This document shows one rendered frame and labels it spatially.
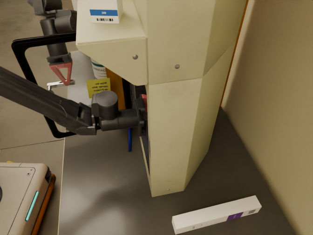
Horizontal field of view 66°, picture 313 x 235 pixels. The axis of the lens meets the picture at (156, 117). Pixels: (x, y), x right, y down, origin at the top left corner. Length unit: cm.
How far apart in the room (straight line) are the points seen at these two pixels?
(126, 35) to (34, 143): 207
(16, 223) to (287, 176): 144
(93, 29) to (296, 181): 71
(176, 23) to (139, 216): 60
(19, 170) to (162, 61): 159
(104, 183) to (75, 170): 12
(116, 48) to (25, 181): 152
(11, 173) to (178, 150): 145
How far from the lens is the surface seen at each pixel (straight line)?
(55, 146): 232
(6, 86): 65
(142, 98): 74
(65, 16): 81
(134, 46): 42
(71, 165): 96
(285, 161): 88
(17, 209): 176
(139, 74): 45
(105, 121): 69
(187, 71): 47
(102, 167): 92
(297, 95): 79
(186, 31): 43
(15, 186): 185
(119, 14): 47
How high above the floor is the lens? 170
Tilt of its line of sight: 46 degrees down
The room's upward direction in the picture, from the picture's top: straight up
